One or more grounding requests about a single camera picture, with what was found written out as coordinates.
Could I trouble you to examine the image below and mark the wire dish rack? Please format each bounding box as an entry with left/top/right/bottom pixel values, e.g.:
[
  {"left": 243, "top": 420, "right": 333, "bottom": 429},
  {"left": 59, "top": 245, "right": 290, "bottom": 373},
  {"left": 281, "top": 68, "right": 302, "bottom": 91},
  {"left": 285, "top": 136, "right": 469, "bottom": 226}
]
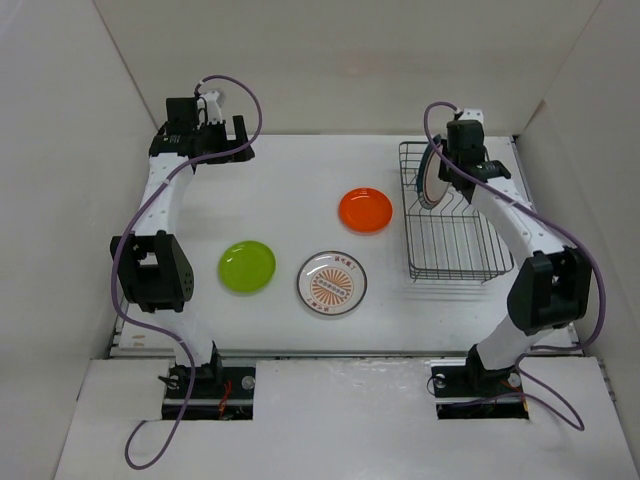
[{"left": 398, "top": 141, "right": 515, "bottom": 282}]

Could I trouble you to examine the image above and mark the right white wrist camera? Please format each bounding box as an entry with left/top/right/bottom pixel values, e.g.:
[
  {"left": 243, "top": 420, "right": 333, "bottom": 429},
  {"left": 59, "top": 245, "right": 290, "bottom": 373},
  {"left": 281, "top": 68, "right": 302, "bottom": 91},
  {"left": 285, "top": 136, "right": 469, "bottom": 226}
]
[{"left": 454, "top": 108, "right": 484, "bottom": 124}]

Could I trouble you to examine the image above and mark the green plate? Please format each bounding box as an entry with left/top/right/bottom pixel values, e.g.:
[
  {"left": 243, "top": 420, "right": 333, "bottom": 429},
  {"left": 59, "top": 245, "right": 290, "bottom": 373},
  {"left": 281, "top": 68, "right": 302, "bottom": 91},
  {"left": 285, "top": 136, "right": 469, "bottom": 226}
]
[{"left": 217, "top": 240, "right": 276, "bottom": 294}]

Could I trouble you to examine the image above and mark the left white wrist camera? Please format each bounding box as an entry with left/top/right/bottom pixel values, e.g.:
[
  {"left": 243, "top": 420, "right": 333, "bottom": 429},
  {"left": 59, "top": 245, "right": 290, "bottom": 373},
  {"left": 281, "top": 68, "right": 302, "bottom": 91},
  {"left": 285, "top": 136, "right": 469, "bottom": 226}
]
[{"left": 196, "top": 89, "right": 226, "bottom": 125}]

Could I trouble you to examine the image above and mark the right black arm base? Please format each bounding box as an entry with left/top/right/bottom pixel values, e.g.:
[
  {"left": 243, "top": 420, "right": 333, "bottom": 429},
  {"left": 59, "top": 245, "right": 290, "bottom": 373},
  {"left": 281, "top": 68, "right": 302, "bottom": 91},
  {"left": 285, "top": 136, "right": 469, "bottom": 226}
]
[{"left": 429, "top": 365, "right": 529, "bottom": 420}]

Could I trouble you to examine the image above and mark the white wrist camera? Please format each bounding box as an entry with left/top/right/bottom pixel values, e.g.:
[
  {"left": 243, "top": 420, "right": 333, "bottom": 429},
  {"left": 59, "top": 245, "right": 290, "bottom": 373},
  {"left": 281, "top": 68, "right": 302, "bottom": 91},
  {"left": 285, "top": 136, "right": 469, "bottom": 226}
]
[
  {"left": 454, "top": 108, "right": 484, "bottom": 124},
  {"left": 196, "top": 89, "right": 226, "bottom": 125}
]

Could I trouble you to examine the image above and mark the sunburst patterned white plate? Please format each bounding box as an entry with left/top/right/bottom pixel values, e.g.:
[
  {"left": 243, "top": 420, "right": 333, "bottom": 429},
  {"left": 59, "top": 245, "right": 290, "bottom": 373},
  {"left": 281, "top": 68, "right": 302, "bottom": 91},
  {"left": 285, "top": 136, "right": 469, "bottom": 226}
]
[{"left": 295, "top": 250, "right": 368, "bottom": 317}]

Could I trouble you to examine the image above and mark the teal rimmed white plate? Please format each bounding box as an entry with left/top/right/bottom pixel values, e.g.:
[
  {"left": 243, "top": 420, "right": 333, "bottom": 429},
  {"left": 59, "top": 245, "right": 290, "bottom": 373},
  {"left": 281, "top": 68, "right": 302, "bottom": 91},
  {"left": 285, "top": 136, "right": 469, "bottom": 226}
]
[{"left": 416, "top": 135, "right": 450, "bottom": 209}]

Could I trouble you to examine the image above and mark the orange plate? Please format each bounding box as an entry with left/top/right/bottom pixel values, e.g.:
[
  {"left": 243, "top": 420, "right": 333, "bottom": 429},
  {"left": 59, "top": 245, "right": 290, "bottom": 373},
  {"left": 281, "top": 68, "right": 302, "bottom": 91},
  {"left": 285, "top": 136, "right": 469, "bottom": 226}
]
[{"left": 338, "top": 187, "right": 393, "bottom": 234}]

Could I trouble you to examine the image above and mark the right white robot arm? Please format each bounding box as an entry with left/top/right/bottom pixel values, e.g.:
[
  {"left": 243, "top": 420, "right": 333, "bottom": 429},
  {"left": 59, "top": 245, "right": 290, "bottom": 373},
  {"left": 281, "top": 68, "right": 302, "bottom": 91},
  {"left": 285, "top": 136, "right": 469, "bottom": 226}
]
[{"left": 439, "top": 117, "right": 592, "bottom": 394}]

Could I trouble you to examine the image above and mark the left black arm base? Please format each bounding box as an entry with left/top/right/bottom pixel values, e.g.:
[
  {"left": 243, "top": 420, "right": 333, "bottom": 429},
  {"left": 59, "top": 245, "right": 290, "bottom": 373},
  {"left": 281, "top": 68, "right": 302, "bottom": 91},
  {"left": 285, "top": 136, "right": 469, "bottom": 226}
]
[{"left": 158, "top": 366, "right": 256, "bottom": 421}]

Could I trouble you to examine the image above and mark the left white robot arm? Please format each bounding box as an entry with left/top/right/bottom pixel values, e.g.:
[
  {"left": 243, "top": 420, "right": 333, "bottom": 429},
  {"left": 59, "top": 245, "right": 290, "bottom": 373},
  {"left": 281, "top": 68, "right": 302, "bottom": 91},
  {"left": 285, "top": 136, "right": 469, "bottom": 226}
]
[{"left": 110, "top": 90, "right": 254, "bottom": 397}]

